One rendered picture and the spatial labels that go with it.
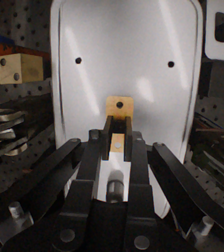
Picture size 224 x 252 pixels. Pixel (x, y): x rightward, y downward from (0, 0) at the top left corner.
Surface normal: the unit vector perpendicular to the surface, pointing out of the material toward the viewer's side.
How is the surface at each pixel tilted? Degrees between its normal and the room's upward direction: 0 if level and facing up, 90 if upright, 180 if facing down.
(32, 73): 90
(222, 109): 0
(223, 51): 0
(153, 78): 0
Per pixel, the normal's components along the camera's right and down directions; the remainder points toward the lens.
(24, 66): 1.00, 0.05
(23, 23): -0.07, 0.33
